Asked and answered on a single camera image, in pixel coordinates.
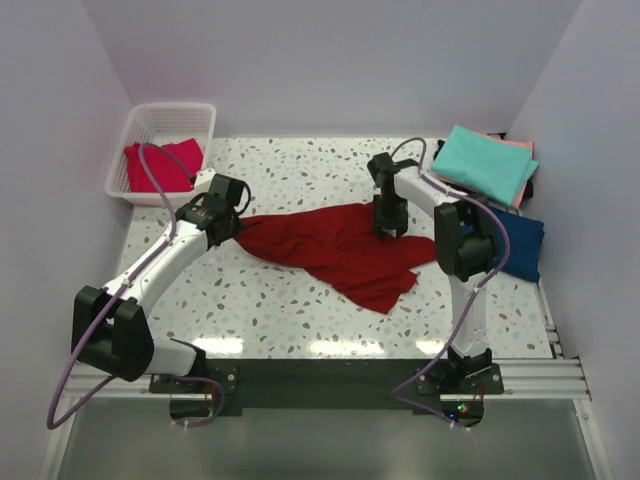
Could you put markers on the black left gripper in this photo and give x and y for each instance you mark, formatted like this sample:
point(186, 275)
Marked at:
point(237, 226)

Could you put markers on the white plastic laundry basket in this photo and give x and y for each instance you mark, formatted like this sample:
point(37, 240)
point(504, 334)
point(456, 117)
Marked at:
point(159, 123)

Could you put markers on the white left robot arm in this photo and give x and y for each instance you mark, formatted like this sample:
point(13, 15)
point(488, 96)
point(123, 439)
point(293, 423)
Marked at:
point(111, 329)

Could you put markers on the aluminium frame rail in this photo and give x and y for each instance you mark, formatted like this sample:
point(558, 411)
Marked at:
point(376, 378)

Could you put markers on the navy blue folded t-shirt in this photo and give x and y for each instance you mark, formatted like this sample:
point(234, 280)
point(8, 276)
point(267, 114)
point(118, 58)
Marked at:
point(526, 238)

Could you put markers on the pink folded t-shirt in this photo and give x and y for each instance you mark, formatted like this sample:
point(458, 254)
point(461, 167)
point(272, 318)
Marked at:
point(526, 191)

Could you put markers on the magenta t-shirt in basket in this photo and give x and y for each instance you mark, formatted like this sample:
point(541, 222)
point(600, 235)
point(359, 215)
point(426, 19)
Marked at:
point(168, 174)

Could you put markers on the dark red t-shirt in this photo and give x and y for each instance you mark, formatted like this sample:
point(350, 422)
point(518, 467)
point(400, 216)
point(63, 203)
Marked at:
point(337, 245)

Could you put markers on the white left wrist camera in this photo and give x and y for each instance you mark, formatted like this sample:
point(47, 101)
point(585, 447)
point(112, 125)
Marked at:
point(203, 180)

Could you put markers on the teal folded t-shirt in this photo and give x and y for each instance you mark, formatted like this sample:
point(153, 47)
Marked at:
point(480, 165)

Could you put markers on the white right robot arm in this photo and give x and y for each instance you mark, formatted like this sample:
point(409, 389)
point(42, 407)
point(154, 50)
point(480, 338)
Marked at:
point(468, 241)

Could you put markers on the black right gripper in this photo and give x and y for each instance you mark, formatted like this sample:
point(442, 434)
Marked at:
point(399, 223)

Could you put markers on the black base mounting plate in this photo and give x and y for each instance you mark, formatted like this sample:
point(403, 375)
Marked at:
point(205, 397)

